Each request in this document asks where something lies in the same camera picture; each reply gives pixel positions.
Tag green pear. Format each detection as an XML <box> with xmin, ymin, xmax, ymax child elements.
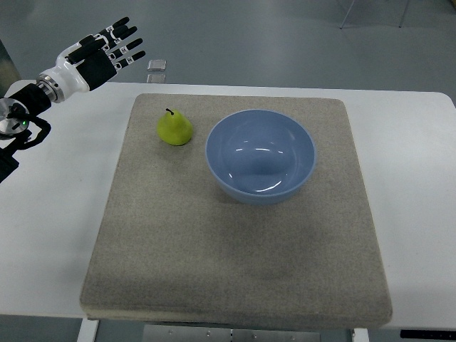
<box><xmin>156</xmin><ymin>108</ymin><xmax>193</xmax><ymax>146</ymax></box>

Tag blue bowl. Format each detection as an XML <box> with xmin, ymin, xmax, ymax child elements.
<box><xmin>205</xmin><ymin>109</ymin><xmax>317</xmax><ymax>205</ymax></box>

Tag floor socket plate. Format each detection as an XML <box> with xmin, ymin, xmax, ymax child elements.
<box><xmin>147</xmin><ymin>59</ymin><xmax>167</xmax><ymax>71</ymax></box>
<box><xmin>146</xmin><ymin>73</ymin><xmax>166</xmax><ymax>83</ymax></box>

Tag upper floor socket plate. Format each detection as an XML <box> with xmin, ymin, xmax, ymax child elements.
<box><xmin>147</xmin><ymin>59</ymin><xmax>167</xmax><ymax>71</ymax></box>

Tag white table frame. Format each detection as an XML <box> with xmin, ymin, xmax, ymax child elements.
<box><xmin>76</xmin><ymin>316</ymin><xmax>456</xmax><ymax>342</ymax></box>

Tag metal chair legs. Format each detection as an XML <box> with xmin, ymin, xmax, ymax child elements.
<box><xmin>338</xmin><ymin>0</ymin><xmax>411</xmax><ymax>30</ymax></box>

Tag lower floor socket plate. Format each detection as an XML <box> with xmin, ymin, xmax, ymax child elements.
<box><xmin>146</xmin><ymin>73</ymin><xmax>166</xmax><ymax>83</ymax></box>

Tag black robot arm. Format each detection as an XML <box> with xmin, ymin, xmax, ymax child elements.
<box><xmin>1</xmin><ymin>81</ymin><xmax>56</xmax><ymax>181</ymax></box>

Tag grey felt mat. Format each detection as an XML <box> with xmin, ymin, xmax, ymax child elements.
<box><xmin>80</xmin><ymin>94</ymin><xmax>393</xmax><ymax>330</ymax></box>

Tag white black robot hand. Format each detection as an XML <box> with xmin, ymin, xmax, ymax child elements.
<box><xmin>36</xmin><ymin>16</ymin><xmax>145</xmax><ymax>103</ymax></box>

